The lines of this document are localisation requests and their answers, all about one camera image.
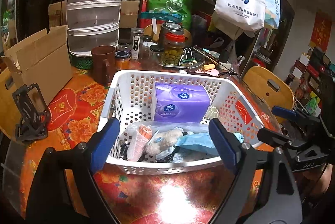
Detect white ridged soft ball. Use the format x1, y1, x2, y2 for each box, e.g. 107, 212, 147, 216
204, 105, 220, 120

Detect light blue soft pack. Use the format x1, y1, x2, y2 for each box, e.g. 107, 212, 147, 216
174, 131, 245, 157

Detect purple tissue pack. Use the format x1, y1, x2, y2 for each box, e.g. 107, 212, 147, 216
151, 84, 211, 123

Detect white perforated plastic basket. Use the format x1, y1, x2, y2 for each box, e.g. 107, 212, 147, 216
98, 70, 265, 175

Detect plush doll striped clothes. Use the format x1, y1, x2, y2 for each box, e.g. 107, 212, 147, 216
119, 126, 199, 163

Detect clear plastic bag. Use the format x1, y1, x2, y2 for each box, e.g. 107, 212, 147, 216
120, 121, 208, 139

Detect right wooden chair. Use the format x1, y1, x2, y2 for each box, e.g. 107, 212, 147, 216
242, 66, 295, 124

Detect wooden chair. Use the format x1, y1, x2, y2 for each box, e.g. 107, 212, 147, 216
0, 68, 21, 143
242, 66, 295, 124

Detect shelf with boxes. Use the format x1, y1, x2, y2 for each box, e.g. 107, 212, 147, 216
285, 47, 335, 120

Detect black phone stand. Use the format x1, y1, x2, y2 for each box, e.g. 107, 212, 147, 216
12, 83, 50, 143

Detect left wooden chair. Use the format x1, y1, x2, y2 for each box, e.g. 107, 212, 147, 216
0, 68, 21, 143

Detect red floral tablecloth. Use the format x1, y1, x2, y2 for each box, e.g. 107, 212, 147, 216
20, 69, 272, 223

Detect light blue tote bag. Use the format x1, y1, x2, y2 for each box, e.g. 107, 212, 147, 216
265, 0, 281, 29

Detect glass pickle jar red lid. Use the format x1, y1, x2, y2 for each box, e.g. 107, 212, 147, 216
162, 33, 185, 65

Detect cardboard box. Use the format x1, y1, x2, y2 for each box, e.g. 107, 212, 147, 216
2, 25, 73, 104

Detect green shopping bag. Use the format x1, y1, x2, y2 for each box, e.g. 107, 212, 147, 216
147, 0, 192, 31

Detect brown mug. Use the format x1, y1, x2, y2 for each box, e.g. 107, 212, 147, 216
91, 45, 116, 84

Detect tall glass spice jar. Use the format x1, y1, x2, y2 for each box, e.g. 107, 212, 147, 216
131, 27, 144, 60

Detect white plastic drawer tower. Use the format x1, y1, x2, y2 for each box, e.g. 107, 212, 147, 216
66, 0, 121, 57

